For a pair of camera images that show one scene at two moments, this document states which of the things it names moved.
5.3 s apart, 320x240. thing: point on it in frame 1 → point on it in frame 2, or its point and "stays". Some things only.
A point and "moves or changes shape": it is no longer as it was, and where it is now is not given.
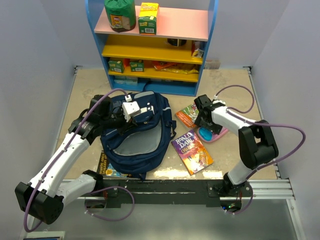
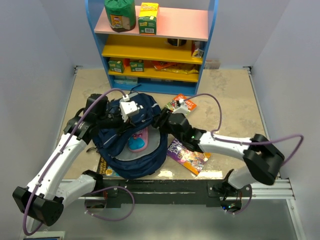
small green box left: (116, 65) stays
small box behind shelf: (212, 64) stays
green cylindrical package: (122, 14) stays
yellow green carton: (147, 18) stays
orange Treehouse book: (188, 115) moves or changes shape
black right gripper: (215, 128) → (164, 115)
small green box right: (137, 66) stays
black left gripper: (132, 123) stays
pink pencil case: (207, 135) moves or changes shape
